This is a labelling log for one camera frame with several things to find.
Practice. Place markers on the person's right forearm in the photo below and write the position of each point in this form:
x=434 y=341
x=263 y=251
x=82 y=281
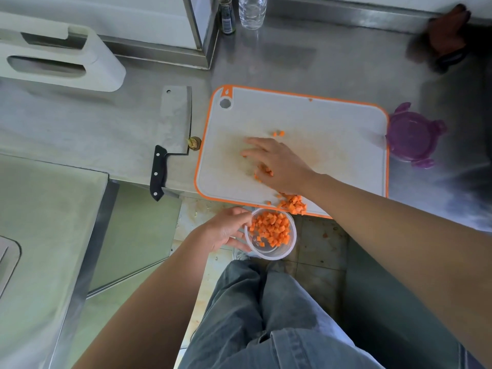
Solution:
x=415 y=249

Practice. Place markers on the small gold-capped bottle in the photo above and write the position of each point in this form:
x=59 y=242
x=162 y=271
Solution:
x=227 y=19

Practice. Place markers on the dark red cloth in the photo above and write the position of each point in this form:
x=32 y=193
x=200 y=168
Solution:
x=446 y=34

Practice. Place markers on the pale green cabinet front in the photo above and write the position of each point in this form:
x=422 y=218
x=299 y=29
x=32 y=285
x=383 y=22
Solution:
x=130 y=242
x=384 y=315

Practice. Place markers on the blue denim trousers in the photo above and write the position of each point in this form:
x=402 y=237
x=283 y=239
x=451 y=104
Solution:
x=238 y=307

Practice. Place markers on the person's left forearm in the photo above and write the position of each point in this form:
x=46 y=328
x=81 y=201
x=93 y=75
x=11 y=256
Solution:
x=146 y=307

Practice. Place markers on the cluster of carrot bits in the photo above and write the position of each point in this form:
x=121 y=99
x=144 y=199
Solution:
x=281 y=133

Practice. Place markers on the clear plastic water bottle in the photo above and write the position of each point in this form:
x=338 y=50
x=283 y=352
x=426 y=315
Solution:
x=252 y=13

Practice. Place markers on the person's right hand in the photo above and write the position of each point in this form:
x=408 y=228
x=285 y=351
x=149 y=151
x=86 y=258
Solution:
x=286 y=165

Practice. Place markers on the grey right shoe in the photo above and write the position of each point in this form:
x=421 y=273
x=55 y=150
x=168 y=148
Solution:
x=276 y=266

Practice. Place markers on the blue denim shirt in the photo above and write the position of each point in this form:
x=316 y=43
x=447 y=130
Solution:
x=319 y=351

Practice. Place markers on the brown carrot top stub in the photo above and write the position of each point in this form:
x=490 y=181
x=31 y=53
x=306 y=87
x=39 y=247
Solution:
x=194 y=143

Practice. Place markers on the person's left hand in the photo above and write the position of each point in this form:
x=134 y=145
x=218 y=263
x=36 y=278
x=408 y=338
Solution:
x=223 y=228

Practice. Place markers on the purple round container lid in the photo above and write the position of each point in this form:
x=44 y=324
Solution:
x=413 y=136

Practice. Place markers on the white orange-rimmed cutting board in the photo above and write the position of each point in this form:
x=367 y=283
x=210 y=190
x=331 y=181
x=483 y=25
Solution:
x=338 y=142

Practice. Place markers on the purple lidded container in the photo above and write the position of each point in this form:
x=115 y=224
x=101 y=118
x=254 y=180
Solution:
x=292 y=245

